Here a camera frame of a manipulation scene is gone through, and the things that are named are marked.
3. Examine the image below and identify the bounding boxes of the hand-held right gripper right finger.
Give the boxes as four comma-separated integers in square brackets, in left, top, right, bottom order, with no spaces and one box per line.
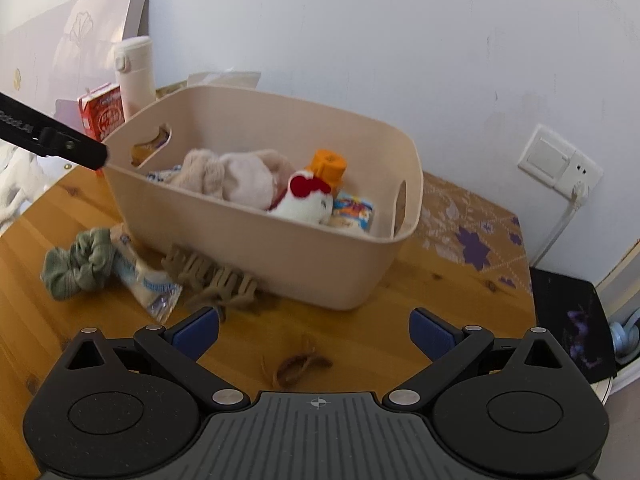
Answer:
[382,308,581,413]

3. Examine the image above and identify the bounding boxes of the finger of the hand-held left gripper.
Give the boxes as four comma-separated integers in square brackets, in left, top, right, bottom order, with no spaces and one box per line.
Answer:
[40,124,109,171]

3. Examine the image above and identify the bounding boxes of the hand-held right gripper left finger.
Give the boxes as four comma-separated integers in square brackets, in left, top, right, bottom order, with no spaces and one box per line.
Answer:
[52,306,251,413]

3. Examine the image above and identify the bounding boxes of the beige plastic storage basket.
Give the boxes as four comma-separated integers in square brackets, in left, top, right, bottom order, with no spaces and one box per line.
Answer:
[101,85,425,311]

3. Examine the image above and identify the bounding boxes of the beige plush toy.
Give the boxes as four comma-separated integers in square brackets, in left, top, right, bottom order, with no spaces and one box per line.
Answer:
[171,148,297,209]

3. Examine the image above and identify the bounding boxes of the white red plush toy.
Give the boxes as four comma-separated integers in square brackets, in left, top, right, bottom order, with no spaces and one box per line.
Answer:
[267,169,335,224]

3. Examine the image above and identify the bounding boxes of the orange plastic bottle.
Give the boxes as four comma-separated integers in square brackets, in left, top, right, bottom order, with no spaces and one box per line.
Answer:
[311,148,348,192]

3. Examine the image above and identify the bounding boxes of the wooden desktop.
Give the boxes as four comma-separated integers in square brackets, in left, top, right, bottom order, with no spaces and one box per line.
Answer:
[0,160,539,480]

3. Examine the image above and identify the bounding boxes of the red drink carton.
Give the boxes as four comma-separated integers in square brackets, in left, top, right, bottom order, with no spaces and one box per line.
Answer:
[77,82,126,143]

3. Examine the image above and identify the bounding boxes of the beige hair claw clip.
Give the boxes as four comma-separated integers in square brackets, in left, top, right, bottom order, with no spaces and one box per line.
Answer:
[161,243,259,311]

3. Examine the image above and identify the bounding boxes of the white fluffy blanket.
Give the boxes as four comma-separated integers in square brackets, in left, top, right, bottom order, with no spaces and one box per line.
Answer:
[0,142,57,227]

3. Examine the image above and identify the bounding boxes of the clear bread packet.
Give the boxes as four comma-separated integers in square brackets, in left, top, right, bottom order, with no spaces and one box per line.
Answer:
[109,224,184,324]

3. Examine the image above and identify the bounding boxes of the white thermos bottle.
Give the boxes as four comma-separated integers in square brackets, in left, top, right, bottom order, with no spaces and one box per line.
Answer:
[112,36,156,122]

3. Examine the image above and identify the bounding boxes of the pink headboard panel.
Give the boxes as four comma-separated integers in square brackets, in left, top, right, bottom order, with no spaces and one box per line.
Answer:
[0,0,151,127]

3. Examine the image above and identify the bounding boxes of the brown floral table mat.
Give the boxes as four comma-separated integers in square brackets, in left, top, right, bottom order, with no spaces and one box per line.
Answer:
[395,172,534,297]

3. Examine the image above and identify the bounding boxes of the golden tissue box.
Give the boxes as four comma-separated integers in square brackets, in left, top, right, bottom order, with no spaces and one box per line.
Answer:
[154,80,191,102]

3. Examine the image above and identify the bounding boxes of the green hair scrunchie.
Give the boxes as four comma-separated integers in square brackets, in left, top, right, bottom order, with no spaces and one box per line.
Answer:
[42,228,119,302]

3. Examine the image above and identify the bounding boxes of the black mouse pad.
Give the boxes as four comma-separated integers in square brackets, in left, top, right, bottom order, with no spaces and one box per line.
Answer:
[528,266,619,387]

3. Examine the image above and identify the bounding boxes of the blue orange snack packet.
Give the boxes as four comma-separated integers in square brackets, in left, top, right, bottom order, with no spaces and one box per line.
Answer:
[332,194,376,227]

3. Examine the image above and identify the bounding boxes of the white tissue paper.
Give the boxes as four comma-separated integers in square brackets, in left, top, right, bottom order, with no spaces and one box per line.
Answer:
[187,70,262,92]

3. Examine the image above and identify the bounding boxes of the light blue plastic object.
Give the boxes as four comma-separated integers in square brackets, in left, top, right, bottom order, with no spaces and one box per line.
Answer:
[608,309,640,364]

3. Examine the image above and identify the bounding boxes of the brown hair tie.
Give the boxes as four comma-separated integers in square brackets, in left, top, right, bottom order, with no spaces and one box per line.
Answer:
[261,336,334,389]

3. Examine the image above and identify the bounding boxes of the white power cable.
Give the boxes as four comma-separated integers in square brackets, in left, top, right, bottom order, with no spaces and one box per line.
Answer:
[530,201,581,267]

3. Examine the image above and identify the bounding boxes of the white wall switch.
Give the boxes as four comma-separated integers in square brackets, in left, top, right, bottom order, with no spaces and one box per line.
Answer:
[517,123,576,184]

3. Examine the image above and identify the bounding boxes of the white wall socket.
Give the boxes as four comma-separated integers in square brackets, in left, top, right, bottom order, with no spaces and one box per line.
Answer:
[552,150,604,199]

